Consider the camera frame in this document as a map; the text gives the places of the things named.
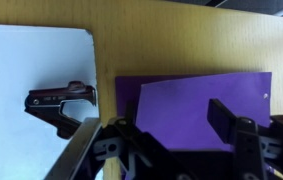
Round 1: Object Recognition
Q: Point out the purple paper folder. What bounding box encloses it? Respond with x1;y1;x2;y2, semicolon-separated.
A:
114;71;273;180

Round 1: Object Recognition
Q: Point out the black staple remover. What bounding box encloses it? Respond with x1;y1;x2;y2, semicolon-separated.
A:
24;81;96;139

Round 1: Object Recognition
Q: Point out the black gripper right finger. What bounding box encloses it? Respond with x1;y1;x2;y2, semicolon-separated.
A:
207;99;283;180

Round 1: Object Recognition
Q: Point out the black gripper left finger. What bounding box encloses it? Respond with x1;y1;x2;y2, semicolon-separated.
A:
93;103;181;180

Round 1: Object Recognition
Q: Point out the white board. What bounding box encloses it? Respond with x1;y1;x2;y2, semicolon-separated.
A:
0;25;97;180

